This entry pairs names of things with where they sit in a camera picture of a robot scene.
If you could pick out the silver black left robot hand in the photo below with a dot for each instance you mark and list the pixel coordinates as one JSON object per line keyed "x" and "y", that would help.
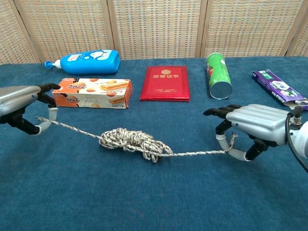
{"x": 16, "y": 98}

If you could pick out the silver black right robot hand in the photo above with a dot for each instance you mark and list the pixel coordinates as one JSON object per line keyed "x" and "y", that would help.
{"x": 260, "y": 122}

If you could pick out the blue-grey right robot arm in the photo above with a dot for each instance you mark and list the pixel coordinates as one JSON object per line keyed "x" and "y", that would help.
{"x": 302, "y": 137}

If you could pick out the purple toothpaste box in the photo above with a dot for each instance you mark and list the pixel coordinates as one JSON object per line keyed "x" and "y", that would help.
{"x": 274, "y": 84}

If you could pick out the woven folding screen panel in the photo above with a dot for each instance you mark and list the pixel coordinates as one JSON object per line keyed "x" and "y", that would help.
{"x": 9, "y": 36}
{"x": 156, "y": 24}
{"x": 302, "y": 41}
{"x": 250, "y": 24}
{"x": 65, "y": 24}

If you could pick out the green chips can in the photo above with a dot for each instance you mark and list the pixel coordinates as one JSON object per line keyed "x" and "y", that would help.
{"x": 217, "y": 72}

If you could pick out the orange egg roll biscuit box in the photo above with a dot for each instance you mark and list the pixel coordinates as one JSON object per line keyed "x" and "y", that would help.
{"x": 96, "y": 93}

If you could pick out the blue pump lotion bottle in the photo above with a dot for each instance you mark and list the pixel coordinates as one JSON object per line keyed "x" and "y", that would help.
{"x": 91, "y": 62}

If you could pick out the red certificate book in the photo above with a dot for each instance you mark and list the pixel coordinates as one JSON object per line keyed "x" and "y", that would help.
{"x": 166, "y": 84}

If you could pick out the blue table cloth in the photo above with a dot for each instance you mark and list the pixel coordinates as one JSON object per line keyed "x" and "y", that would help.
{"x": 96, "y": 192}

